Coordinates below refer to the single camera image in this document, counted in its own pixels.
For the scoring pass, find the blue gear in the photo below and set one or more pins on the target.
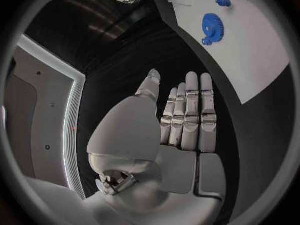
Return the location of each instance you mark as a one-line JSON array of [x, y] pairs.
[[214, 28]]

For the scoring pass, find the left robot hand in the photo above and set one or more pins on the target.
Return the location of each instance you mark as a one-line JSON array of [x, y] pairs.
[[131, 135]]

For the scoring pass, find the white task board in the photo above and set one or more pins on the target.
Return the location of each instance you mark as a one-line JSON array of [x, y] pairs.
[[253, 50]]

